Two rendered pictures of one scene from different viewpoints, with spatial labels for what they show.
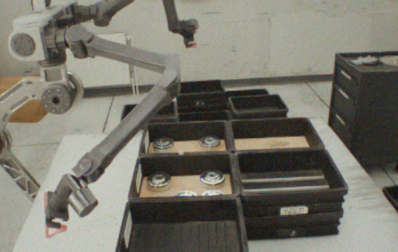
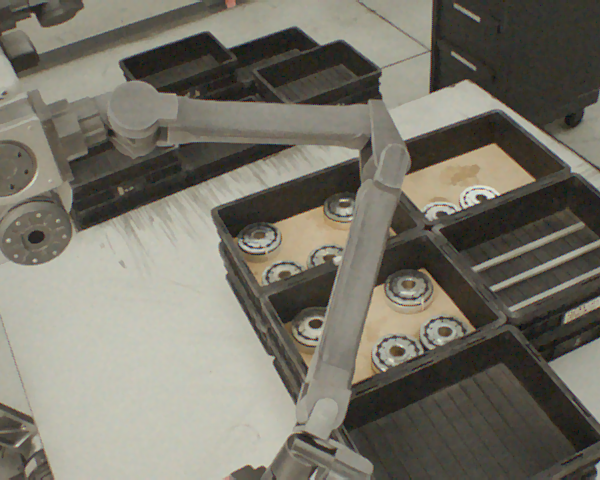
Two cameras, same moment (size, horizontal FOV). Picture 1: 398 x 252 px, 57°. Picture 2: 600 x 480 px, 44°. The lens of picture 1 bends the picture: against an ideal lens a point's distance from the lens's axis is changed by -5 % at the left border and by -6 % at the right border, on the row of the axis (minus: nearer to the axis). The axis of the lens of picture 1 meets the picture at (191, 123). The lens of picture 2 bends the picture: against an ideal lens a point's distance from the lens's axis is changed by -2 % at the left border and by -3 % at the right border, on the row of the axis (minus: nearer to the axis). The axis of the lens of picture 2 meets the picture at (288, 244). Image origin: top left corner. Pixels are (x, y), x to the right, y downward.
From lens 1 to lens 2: 72 cm
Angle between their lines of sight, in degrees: 24
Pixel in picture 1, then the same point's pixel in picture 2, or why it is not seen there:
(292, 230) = (576, 338)
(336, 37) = not seen: outside the picture
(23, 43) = (3, 164)
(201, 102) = (194, 92)
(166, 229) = (400, 425)
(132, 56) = (287, 128)
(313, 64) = not seen: outside the picture
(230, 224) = (498, 372)
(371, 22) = not seen: outside the picture
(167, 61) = (367, 123)
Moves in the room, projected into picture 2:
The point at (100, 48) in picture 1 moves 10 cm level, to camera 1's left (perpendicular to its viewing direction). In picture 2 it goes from (204, 127) to (140, 150)
